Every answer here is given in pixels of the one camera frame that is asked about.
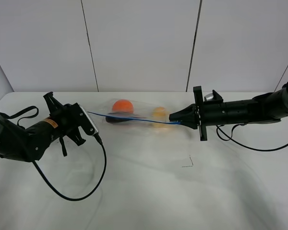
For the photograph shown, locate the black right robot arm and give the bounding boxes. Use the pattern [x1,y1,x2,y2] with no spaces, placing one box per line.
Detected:
[169,83,288,141]

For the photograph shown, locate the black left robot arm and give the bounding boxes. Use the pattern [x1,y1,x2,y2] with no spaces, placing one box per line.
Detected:
[0,92,97,162]

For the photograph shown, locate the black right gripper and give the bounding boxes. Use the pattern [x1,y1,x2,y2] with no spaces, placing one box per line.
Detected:
[169,86,226,141]

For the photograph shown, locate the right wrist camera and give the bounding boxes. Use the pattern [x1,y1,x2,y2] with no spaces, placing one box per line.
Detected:
[204,90,224,104]

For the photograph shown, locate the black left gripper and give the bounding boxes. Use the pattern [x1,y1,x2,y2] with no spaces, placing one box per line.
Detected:
[43,92,85,157]

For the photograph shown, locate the purple eggplant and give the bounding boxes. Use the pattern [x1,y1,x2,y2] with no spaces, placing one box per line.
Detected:
[105,112,144,124]

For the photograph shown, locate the clear zip bag blue strip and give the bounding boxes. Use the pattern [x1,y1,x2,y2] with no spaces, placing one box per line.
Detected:
[87,98,180,133]

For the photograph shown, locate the yellow pear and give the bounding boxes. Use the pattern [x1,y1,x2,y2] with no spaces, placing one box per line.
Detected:
[152,107,170,131]

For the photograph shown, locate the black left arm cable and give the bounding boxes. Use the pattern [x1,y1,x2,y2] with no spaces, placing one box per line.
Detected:
[32,134,108,201]

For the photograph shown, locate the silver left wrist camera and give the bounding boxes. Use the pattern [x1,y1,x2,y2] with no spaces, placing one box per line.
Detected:
[79,105,99,136]

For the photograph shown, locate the orange fruit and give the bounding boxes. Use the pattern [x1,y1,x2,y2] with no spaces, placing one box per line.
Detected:
[112,99,134,113]

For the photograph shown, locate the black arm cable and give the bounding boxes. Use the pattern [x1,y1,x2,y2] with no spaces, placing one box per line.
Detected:
[32,134,108,201]
[216,78,288,151]

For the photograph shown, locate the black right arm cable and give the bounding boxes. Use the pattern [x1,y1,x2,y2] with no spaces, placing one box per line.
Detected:
[216,78,288,151]

